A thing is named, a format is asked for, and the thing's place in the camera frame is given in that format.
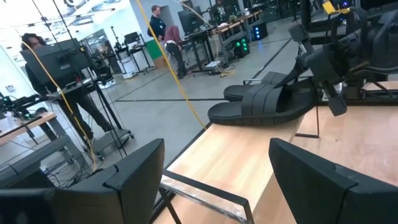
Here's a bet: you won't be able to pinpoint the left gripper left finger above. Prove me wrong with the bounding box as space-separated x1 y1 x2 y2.
0 138 166 224

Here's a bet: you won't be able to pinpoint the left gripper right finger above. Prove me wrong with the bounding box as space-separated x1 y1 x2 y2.
268 137 398 224

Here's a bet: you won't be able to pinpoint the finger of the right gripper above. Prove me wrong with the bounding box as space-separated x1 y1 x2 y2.
322 80 348 117
272 58 308 90

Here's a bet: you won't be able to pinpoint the black ribbed strap slide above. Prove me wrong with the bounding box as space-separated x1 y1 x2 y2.
207 77 318 127
223 71 290 103

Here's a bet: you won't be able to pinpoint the computer tower blue lights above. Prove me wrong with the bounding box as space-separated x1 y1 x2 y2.
251 21 269 42

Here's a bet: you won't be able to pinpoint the yellow tag on gripper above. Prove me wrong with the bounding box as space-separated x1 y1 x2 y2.
322 0 351 16

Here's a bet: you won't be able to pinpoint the computer tower green lights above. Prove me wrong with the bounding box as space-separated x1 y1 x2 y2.
233 36 251 59

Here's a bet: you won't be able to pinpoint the white box on floor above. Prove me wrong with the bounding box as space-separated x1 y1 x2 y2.
205 60 223 71

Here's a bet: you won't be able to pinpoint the black rolling monitor stand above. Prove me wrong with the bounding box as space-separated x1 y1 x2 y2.
45 77 136 160

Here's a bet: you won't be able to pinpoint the long wood desk black legs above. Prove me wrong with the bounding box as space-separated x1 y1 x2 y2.
182 9 264 75

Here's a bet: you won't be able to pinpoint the person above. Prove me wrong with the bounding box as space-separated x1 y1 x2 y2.
147 4 167 43
164 25 191 80
212 0 231 20
20 32 114 141

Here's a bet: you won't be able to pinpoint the black desk monitor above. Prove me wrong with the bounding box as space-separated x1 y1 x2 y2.
177 6 205 34

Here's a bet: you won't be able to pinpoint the wood desk grey legs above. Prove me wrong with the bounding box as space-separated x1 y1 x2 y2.
0 111 74 188

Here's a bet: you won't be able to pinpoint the black monitor on stand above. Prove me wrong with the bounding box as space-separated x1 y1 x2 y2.
19 38 91 86

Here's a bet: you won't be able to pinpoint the black cart with monitor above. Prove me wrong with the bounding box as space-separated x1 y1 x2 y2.
111 26 155 79

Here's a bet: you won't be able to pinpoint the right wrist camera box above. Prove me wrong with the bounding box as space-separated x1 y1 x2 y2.
288 24 312 45

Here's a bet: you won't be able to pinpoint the wood shelf black metal frame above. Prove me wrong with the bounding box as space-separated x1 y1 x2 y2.
150 104 321 224

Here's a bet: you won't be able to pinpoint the long yellow hanging cable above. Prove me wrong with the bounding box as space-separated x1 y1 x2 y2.
134 0 208 131

